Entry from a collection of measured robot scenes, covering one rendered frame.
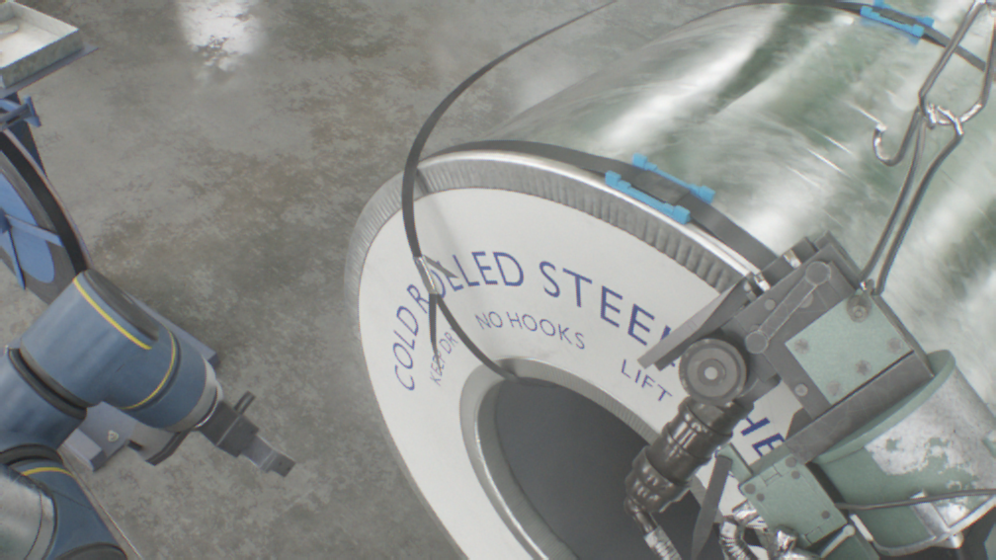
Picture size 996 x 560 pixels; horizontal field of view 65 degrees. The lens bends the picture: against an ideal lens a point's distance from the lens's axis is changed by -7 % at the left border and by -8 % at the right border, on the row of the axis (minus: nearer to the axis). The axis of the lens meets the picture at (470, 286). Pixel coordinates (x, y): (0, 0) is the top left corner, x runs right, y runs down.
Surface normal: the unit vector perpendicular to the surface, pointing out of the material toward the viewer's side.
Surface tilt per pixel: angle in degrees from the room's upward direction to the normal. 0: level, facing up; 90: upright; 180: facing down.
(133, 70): 0
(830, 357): 58
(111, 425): 0
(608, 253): 90
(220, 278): 0
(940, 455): 43
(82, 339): 49
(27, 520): 76
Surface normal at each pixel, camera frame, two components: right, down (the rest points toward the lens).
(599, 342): -0.70, 0.48
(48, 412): 0.55, 0.32
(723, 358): -0.44, 0.11
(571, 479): 0.39, -0.35
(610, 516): 0.13, -0.63
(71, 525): 0.95, -0.27
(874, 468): -0.63, 0.30
